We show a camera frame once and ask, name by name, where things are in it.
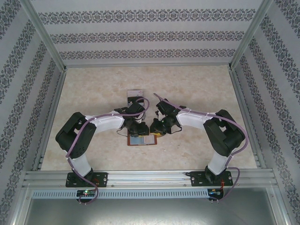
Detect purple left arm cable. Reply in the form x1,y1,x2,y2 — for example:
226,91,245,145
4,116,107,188
65,97,151,205

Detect white slotted cable duct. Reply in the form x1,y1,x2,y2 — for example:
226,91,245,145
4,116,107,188
31,189,210,199

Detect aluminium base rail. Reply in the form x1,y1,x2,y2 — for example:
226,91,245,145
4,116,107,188
22,170,275,188

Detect brown leather card holder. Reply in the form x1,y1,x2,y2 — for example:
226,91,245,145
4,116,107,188
127,130,164,147

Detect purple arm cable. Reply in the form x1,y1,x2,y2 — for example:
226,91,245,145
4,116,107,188
152,92,249,203
65,97,151,205

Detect clear plastic box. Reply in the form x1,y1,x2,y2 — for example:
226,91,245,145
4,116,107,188
126,89,147,107

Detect aluminium table side rail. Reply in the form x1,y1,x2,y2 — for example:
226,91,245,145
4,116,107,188
228,67,267,169
32,69,68,171

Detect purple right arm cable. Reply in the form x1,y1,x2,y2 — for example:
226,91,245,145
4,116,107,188
152,92,249,203

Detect grey metal sheet panel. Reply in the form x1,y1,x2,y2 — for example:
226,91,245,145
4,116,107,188
23,198,285,225

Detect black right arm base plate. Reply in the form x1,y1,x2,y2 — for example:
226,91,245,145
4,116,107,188
190,171,234,188

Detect aluminium frame post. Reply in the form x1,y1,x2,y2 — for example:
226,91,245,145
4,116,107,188
20,0,68,72
228,0,275,71

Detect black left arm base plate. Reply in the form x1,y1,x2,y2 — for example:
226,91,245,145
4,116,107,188
65,172,109,188

